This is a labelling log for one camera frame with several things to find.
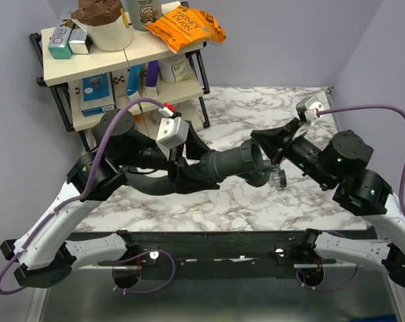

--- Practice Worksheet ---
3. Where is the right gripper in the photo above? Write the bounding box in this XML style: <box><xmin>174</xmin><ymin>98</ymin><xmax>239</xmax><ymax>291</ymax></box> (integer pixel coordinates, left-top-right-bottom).
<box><xmin>250</xmin><ymin>117</ymin><xmax>335</xmax><ymax>189</ymax></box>

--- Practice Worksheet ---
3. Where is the white yellow cup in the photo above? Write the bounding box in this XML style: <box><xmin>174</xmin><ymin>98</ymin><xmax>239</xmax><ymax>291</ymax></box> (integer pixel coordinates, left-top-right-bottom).
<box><xmin>158</xmin><ymin>54</ymin><xmax>187</xmax><ymax>84</ymax></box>

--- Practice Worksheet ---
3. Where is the white skull cup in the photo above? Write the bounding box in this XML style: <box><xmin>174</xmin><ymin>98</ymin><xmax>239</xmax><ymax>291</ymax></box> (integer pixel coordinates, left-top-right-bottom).
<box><xmin>125</xmin><ymin>0</ymin><xmax>163</xmax><ymax>31</ymax></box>

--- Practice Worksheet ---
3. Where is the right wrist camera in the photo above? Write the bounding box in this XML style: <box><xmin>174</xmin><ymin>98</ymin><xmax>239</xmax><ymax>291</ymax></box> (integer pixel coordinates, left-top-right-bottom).
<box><xmin>294</xmin><ymin>96</ymin><xmax>324</xmax><ymax>139</ymax></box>

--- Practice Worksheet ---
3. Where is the purple white tube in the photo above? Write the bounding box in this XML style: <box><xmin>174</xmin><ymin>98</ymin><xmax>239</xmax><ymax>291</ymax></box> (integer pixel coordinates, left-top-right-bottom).
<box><xmin>144</xmin><ymin>60</ymin><xmax>160</xmax><ymax>97</ymax></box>

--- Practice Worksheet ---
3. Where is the blue razor box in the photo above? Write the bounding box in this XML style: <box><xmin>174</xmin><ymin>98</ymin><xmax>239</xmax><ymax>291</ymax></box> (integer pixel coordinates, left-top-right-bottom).
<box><xmin>80</xmin><ymin>72</ymin><xmax>116</xmax><ymax>117</ymax></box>

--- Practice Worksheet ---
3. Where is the black corrugated hose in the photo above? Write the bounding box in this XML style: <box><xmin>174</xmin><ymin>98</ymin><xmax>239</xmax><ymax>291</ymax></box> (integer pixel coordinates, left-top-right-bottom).
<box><xmin>126</xmin><ymin>150</ymin><xmax>220</xmax><ymax>197</ymax></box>

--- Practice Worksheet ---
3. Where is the blue white tube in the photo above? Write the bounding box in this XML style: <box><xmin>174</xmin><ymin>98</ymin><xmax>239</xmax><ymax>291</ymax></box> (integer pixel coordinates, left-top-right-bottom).
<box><xmin>126</xmin><ymin>64</ymin><xmax>143</xmax><ymax>101</ymax></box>

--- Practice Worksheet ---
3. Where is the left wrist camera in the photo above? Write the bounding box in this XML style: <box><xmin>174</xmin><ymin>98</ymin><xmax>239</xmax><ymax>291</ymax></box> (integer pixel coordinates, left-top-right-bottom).
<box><xmin>156</xmin><ymin>117</ymin><xmax>189</xmax><ymax>150</ymax></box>

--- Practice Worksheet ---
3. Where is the teal white box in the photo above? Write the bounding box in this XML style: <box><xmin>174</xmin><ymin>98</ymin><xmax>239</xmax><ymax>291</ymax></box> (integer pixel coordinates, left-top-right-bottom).
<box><xmin>48</xmin><ymin>26</ymin><xmax>73</xmax><ymax>60</ymax></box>

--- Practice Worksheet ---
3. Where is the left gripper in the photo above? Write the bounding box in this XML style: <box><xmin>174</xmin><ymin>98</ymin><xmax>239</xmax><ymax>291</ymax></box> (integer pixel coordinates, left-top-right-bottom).
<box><xmin>114</xmin><ymin>121</ymin><xmax>222</xmax><ymax>195</ymax></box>

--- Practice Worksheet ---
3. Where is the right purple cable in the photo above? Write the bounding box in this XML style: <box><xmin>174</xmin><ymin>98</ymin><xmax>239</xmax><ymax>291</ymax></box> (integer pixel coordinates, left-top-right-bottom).
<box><xmin>296</xmin><ymin>104</ymin><xmax>405</xmax><ymax>292</ymax></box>

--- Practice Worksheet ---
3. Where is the beige black shelf rack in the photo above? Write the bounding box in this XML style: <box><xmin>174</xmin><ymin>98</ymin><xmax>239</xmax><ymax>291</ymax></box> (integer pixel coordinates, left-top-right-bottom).
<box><xmin>30</xmin><ymin>28</ymin><xmax>210</xmax><ymax>150</ymax></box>

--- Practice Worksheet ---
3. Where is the orange honey dijon chip bag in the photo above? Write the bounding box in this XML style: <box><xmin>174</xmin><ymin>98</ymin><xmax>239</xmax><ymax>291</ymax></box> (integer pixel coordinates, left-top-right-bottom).
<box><xmin>146</xmin><ymin>5</ymin><xmax>226</xmax><ymax>54</ymax></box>

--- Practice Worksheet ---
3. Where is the grey white item lower shelf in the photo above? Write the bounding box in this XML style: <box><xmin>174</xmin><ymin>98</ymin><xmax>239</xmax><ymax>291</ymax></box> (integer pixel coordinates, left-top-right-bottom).
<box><xmin>150</xmin><ymin>109</ymin><xmax>164</xmax><ymax>124</ymax></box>

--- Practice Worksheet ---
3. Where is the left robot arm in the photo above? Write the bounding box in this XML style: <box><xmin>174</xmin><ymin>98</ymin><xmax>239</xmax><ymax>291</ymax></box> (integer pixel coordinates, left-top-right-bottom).
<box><xmin>1</xmin><ymin>105</ymin><xmax>218</xmax><ymax>289</ymax></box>

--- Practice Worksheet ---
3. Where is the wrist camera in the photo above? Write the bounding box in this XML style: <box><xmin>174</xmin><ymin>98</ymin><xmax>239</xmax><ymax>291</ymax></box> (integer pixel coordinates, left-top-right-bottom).
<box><xmin>294</xmin><ymin>96</ymin><xmax>324</xmax><ymax>139</ymax></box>
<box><xmin>156</xmin><ymin>117</ymin><xmax>189</xmax><ymax>150</ymax></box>

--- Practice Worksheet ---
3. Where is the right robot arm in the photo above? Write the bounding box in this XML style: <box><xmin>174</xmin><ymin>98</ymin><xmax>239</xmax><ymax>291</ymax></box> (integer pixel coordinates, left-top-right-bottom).
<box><xmin>251</xmin><ymin>118</ymin><xmax>405</xmax><ymax>288</ymax></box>

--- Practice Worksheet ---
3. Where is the grey tee pipe fitting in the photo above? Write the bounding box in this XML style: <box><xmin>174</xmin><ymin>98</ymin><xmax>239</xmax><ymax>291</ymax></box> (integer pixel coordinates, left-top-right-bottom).
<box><xmin>207</xmin><ymin>139</ymin><xmax>271</xmax><ymax>187</ymax></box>

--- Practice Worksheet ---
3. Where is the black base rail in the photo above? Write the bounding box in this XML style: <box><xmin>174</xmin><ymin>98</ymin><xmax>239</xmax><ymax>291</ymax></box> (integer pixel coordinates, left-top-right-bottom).
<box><xmin>94</xmin><ymin>229</ymin><xmax>339</xmax><ymax>280</ymax></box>

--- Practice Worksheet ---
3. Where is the silver white box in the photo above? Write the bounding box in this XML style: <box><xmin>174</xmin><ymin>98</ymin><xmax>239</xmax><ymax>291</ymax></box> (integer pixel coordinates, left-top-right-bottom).
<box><xmin>68</xmin><ymin>28</ymin><xmax>92</xmax><ymax>55</ymax></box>

